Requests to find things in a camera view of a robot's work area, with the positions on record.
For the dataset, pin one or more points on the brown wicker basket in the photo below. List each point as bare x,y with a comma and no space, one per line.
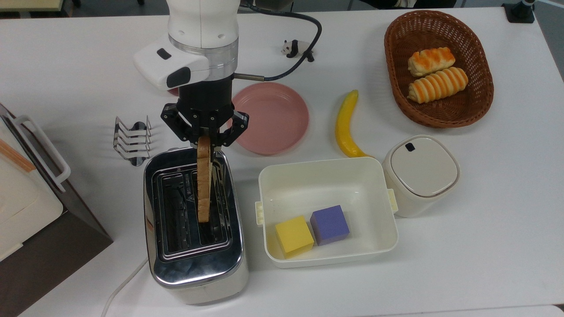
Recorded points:
480,88

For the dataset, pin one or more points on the cream lidded bin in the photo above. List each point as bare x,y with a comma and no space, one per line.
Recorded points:
421,167

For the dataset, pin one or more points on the chrome and cream toaster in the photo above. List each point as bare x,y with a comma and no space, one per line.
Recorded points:
198,277

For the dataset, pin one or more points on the yellow banana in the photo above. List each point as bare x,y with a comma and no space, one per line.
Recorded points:
343,127

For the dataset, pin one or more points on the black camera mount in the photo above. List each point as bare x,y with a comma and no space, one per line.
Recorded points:
519,13

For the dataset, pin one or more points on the pink plate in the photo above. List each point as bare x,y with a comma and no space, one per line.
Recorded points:
277,119

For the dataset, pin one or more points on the metal toast rack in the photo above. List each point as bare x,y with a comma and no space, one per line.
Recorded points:
138,159

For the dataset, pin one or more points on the long striped bread roll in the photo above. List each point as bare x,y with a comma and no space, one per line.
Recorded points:
438,85

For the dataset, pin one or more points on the cream plastic open box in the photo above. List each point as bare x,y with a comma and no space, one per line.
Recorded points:
326,185

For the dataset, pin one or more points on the brown bread slice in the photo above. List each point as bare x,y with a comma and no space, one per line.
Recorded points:
203,185

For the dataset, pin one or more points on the short orange glazed bread roll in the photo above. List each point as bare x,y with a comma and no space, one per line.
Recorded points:
431,61

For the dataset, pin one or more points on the red apple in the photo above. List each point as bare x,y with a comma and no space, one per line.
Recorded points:
173,92

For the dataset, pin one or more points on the yellow cube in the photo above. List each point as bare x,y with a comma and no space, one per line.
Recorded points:
294,234

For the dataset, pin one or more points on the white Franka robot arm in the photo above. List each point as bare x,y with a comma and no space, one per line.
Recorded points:
202,26

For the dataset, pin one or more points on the cream toy oven cabinet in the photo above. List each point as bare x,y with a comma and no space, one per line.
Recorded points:
22,207

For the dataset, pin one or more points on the tan latch strip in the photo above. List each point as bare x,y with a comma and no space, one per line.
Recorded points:
15,156

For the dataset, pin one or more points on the pale yellow table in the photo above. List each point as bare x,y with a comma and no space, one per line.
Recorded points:
26,4

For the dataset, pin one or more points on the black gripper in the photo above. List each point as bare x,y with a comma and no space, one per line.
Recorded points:
205,99

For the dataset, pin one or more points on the purple cube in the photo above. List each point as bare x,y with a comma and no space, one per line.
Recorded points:
329,222

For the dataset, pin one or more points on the panda figurine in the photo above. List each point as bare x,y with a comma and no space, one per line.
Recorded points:
291,47

